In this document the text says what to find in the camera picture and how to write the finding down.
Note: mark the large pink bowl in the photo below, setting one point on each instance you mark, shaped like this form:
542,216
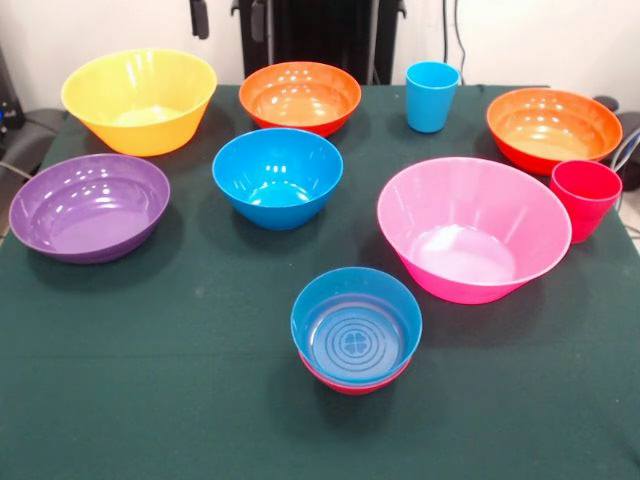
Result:
475,250

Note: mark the small red bowl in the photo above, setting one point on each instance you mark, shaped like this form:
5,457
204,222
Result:
355,390

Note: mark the grey padded seat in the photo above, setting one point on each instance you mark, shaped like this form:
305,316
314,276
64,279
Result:
35,132

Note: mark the blue cup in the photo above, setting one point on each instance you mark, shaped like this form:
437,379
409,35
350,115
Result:
430,100

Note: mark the purple bowl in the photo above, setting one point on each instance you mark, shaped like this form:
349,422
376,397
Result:
85,220

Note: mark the dark green table cloth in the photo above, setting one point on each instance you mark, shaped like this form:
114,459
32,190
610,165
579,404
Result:
150,400

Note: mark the small flat-bottomed blue bowl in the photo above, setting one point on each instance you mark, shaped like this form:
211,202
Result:
355,340

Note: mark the orange bowl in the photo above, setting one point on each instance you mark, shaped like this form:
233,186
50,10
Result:
550,132
300,107

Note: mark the dark grey object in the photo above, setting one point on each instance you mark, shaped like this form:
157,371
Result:
627,125

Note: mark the red cup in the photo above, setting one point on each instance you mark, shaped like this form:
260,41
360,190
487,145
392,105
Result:
582,205

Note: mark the black device box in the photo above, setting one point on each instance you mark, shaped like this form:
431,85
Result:
9,105

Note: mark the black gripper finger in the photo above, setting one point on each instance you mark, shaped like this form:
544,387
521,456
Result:
258,9
199,17

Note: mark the large yellow bowl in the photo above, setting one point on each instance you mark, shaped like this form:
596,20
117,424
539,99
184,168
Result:
150,132

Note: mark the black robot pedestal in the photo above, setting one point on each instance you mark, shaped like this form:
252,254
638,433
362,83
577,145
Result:
320,35

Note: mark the deep blue bowl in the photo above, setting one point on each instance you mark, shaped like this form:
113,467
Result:
275,185

